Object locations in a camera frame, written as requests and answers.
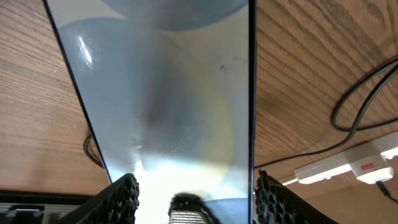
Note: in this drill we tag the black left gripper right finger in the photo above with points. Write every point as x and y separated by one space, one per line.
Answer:
276 204

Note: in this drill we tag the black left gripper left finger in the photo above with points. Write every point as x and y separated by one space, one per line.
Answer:
116 204

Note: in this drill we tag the Samsung Galaxy smartphone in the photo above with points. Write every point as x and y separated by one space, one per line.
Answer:
167 89

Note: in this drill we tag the white charger plug adapter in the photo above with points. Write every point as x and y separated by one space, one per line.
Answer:
372 169

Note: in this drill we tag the white power strip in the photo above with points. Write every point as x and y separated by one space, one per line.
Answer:
339 163

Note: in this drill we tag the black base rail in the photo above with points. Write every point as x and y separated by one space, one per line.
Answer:
21 207

